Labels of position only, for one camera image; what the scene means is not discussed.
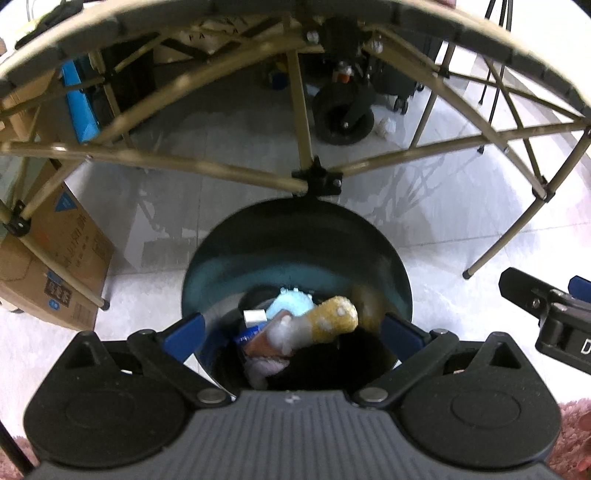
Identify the blue plastic box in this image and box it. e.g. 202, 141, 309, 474
60, 60, 100, 144

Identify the black round trash bin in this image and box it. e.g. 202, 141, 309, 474
181, 196, 413, 398

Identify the black stand leg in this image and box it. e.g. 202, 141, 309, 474
0, 418, 31, 476

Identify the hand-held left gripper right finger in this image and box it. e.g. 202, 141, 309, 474
353, 311, 522, 409

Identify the black wheeled cart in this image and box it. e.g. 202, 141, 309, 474
311, 60, 419, 146

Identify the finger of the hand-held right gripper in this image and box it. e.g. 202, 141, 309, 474
569, 275, 591, 303
499, 267, 570, 319

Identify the large printed cardboard box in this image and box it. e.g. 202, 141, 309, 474
0, 161, 115, 330

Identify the black tripod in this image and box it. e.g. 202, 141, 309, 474
478, 0, 513, 153

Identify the tan folding table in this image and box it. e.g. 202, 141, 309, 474
0, 0, 591, 310

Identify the orange brown packet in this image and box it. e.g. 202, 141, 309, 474
245, 316, 296, 358

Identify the light blue plush toy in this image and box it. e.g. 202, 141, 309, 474
267, 288, 317, 324

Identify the black suitcase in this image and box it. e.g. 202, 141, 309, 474
369, 28, 432, 114

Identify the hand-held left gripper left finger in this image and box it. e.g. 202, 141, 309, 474
65, 313, 232, 408

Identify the pale pink fluffy sock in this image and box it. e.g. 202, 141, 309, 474
244, 355, 291, 388

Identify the yellow plush toy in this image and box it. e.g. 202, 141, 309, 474
270, 295, 360, 356

